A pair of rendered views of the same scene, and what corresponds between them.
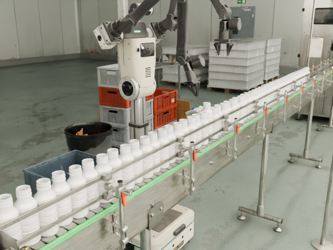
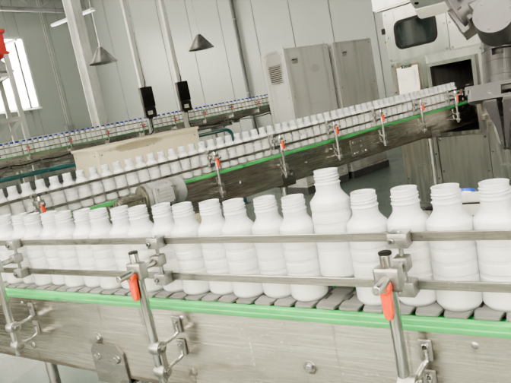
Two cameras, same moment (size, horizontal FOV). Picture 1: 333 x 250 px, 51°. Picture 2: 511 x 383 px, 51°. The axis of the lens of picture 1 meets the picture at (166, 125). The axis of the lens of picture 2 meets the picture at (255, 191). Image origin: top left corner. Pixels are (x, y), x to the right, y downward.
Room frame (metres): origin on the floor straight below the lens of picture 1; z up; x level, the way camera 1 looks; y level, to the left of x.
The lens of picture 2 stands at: (1.60, -1.00, 1.32)
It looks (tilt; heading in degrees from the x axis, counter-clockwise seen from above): 9 degrees down; 91
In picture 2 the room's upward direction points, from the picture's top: 11 degrees counter-clockwise
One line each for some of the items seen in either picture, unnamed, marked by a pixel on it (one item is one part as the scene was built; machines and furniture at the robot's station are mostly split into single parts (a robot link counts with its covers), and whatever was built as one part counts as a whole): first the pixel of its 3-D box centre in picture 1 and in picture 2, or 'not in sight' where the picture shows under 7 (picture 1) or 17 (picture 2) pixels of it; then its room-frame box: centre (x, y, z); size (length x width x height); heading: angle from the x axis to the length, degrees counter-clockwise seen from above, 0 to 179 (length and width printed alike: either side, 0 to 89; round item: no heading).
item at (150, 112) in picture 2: not in sight; (147, 103); (0.36, 6.12, 1.55); 0.17 x 0.15 x 0.42; 38
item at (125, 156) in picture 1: (126, 166); (71, 248); (1.17, 0.15, 1.08); 0.06 x 0.06 x 0.17
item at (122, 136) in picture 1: (128, 127); not in sight; (4.13, 0.48, 0.33); 0.61 x 0.41 x 0.22; 152
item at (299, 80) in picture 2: not in sight; (306, 118); (2.38, 6.28, 0.96); 0.82 x 0.50 x 1.91; 38
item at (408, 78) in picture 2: not in sight; (408, 83); (3.01, 3.62, 1.22); 0.23 x 0.04 x 0.32; 128
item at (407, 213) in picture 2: (216, 120); (411, 244); (1.80, -0.27, 1.08); 0.06 x 0.06 x 0.17
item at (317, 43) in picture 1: (315, 46); not in sight; (5.52, -2.33, 1.22); 0.23 x 0.03 x 0.32; 56
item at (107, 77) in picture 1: (126, 74); not in sight; (4.13, 0.48, 1.00); 0.61 x 0.41 x 0.22; 153
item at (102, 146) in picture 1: (90, 159); not in sight; (3.12, 0.73, 0.32); 0.45 x 0.45 x 0.64
